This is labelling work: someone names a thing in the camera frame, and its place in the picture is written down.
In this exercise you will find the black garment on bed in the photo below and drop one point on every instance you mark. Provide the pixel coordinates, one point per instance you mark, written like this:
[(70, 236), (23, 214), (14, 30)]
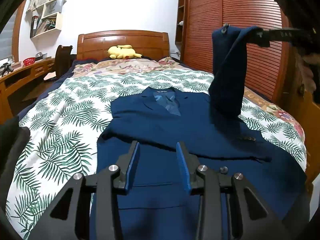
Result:
[(13, 141)]

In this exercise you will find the brown louvered wardrobe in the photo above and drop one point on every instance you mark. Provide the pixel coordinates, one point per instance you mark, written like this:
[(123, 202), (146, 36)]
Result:
[(233, 39)]

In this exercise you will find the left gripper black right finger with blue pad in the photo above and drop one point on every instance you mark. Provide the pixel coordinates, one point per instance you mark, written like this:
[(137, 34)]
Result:
[(248, 214)]

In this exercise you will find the navy blue suit jacket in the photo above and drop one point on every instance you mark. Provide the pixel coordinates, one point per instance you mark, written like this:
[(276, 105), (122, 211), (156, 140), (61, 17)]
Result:
[(157, 206)]

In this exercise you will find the dark wooden chair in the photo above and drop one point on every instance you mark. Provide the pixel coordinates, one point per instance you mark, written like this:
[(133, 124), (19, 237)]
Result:
[(62, 62)]

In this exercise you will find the red basket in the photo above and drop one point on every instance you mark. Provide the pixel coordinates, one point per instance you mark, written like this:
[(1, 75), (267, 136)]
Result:
[(29, 61)]

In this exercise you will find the white wall shelf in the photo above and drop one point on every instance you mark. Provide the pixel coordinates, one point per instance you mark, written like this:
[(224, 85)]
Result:
[(46, 17)]

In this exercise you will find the yellow plush toy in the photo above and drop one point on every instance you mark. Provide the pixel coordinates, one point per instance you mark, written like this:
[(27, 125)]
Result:
[(123, 52)]

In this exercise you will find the wooden bed headboard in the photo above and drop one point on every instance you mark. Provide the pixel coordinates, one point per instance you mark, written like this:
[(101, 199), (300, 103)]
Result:
[(152, 44)]

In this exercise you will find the wooden desk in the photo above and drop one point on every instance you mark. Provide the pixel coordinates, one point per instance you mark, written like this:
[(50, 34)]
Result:
[(17, 79)]

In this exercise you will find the floral pillow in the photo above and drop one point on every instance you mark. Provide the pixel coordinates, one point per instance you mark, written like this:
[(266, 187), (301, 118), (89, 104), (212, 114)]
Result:
[(121, 66)]

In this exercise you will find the palm leaf print bedspread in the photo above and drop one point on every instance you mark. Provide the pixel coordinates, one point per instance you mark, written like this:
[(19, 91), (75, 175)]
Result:
[(65, 126)]

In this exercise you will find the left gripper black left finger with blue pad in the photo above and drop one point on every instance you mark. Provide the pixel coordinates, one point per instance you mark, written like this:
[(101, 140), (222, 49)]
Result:
[(67, 216)]

